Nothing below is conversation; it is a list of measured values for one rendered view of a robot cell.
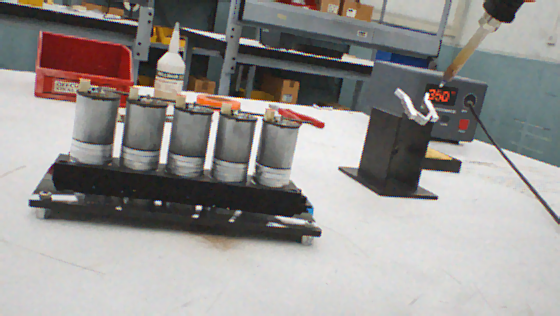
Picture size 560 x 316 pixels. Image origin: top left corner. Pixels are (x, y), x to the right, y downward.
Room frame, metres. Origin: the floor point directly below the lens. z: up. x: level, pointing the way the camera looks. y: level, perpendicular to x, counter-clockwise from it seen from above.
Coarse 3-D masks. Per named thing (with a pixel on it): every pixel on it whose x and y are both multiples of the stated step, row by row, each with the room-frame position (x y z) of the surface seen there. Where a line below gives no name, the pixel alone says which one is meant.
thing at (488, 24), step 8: (488, 16) 0.44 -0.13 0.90; (480, 24) 0.45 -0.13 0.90; (488, 24) 0.44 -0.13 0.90; (496, 24) 0.44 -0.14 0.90; (480, 32) 0.45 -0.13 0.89; (488, 32) 0.45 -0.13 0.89; (472, 40) 0.45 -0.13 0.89; (480, 40) 0.45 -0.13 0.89; (464, 48) 0.46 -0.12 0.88; (472, 48) 0.46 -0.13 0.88; (456, 56) 0.47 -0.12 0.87; (464, 56) 0.46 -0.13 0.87; (456, 64) 0.47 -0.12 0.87; (448, 72) 0.47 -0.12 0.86; (456, 72) 0.47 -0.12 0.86; (448, 80) 0.47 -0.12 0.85
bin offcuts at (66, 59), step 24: (48, 48) 0.71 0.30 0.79; (72, 48) 0.72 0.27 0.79; (96, 48) 0.74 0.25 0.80; (120, 48) 0.75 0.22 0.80; (48, 72) 0.61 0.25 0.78; (72, 72) 0.62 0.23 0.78; (96, 72) 0.74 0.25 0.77; (120, 72) 0.73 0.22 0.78; (48, 96) 0.61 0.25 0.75; (72, 96) 0.62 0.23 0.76
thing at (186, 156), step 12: (192, 108) 0.35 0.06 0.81; (180, 120) 0.34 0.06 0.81; (192, 120) 0.34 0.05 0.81; (204, 120) 0.35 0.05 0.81; (180, 132) 0.34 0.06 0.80; (192, 132) 0.34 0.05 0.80; (204, 132) 0.35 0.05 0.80; (180, 144) 0.34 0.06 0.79; (192, 144) 0.34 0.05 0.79; (204, 144) 0.35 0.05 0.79; (168, 156) 0.35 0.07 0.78; (180, 156) 0.34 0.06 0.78; (192, 156) 0.34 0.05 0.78; (204, 156) 0.35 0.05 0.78; (168, 168) 0.35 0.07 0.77; (180, 168) 0.34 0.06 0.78; (192, 168) 0.34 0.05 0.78
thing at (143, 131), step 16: (128, 112) 0.34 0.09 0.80; (144, 112) 0.34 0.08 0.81; (160, 112) 0.34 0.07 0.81; (128, 128) 0.34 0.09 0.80; (144, 128) 0.34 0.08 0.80; (160, 128) 0.34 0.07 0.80; (128, 144) 0.34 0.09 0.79; (144, 144) 0.34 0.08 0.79; (160, 144) 0.35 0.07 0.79; (128, 160) 0.34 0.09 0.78; (144, 160) 0.34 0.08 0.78
